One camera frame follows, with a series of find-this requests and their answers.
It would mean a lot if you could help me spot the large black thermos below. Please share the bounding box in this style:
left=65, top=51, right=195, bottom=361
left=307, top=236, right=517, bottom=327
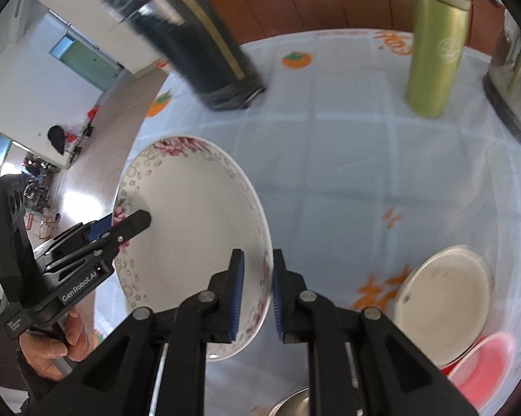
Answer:
left=101, top=0, right=265, bottom=111

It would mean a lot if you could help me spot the person left hand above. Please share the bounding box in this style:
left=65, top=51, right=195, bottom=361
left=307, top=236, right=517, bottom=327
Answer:
left=19, top=306, right=92, bottom=381

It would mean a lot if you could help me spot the stainless steel bowl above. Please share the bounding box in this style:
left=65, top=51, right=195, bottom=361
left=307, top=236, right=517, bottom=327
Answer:
left=268, top=388, right=309, bottom=416

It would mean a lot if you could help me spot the red plastic bowl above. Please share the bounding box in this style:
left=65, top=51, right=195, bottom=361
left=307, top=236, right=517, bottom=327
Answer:
left=448, top=331, right=516, bottom=410

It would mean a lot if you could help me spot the pink flower white plate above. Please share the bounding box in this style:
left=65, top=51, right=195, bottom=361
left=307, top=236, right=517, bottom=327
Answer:
left=112, top=136, right=273, bottom=362

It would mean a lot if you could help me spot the green door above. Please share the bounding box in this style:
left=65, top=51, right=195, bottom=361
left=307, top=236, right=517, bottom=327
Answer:
left=50, top=35, right=122, bottom=91

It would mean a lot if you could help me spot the cream enamel bowl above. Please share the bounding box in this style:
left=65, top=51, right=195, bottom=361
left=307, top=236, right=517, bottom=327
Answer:
left=393, top=245, right=494, bottom=368

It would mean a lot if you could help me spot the persimmon print tablecloth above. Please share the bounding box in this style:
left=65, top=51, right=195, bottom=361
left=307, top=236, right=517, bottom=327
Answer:
left=87, top=28, right=521, bottom=416

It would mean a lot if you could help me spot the brown wooden sideboard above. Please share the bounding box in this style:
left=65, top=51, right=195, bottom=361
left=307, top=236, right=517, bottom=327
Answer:
left=203, top=0, right=507, bottom=57

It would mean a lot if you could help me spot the stainless electric kettle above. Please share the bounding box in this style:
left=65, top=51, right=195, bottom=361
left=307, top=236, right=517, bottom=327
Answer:
left=482, top=9, right=521, bottom=144

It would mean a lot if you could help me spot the green thermos bottle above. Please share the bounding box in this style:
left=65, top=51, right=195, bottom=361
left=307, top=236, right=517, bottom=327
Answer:
left=405, top=0, right=471, bottom=118

